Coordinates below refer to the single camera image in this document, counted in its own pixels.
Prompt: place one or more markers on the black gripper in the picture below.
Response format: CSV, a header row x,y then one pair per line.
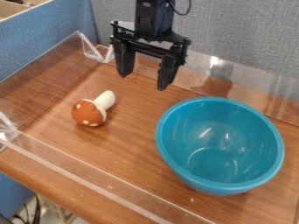
x,y
168,46

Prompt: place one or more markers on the red white-spotted toy mushroom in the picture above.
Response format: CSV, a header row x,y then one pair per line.
x,y
89,112

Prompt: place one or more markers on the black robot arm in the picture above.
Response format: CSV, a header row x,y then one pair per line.
x,y
154,17

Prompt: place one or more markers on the blue plastic bowl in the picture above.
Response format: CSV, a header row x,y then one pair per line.
x,y
220,145

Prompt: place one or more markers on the clear acrylic back barrier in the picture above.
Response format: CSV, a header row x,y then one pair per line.
x,y
204,67

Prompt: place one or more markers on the clear acrylic barrier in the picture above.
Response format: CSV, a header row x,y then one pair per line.
x,y
130,196
204,67

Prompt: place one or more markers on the blue partition with wooden shelf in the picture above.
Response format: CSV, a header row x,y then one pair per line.
x,y
35,31

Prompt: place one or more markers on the clear acrylic front barrier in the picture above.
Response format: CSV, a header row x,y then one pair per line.
x,y
130,196

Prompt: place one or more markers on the clear acrylic corner bracket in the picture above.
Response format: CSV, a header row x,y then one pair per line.
x,y
96,52

